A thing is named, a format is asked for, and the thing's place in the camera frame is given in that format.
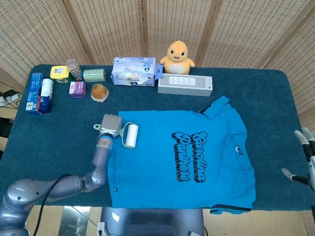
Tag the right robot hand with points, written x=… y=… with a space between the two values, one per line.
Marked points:
x=310 y=159

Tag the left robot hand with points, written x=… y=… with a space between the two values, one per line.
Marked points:
x=111 y=125

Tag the pale green lint roller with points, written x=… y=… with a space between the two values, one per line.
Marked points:
x=131 y=136

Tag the orange jelly cup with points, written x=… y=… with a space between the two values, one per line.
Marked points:
x=99 y=93

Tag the small purple carton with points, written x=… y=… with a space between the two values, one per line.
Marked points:
x=77 y=89

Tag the pale green oblong case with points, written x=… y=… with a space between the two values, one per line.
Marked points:
x=94 y=75

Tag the dark teal carpeted table surface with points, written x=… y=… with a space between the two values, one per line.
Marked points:
x=61 y=147

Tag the blue white tissue pack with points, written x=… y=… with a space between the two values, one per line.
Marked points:
x=134 y=72

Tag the clear jar with sticks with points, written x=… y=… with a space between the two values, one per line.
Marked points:
x=75 y=71

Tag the blue printed t-shirt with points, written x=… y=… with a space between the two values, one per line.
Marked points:
x=152 y=177

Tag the white and blue bottle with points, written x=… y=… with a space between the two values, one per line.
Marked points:
x=46 y=96

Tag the yellow lidded green container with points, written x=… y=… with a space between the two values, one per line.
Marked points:
x=59 y=72

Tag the grey power strip box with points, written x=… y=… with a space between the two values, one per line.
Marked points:
x=184 y=86

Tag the blue toothpaste box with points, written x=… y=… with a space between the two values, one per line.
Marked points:
x=33 y=93

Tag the orange plush toy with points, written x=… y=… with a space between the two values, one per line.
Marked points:
x=176 y=57

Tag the wicker folding screen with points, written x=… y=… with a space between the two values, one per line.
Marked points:
x=110 y=29

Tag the grey robot torso base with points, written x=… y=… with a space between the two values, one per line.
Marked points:
x=152 y=222

